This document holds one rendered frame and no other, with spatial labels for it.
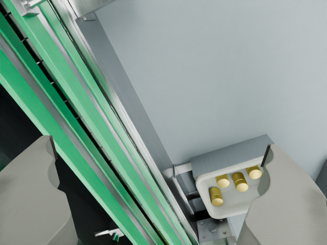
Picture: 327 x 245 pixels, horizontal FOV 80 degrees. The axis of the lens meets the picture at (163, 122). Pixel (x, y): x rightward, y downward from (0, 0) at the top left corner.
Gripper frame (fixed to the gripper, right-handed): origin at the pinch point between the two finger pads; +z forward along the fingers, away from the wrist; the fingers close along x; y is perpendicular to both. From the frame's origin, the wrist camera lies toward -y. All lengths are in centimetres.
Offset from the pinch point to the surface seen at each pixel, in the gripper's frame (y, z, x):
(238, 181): 32.4, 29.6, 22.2
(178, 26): -5.4, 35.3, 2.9
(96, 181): 20.7, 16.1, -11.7
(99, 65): 0.8, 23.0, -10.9
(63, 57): -1.2, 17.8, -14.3
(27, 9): -7.0, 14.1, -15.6
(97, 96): 5.3, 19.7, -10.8
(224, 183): 32.3, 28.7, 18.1
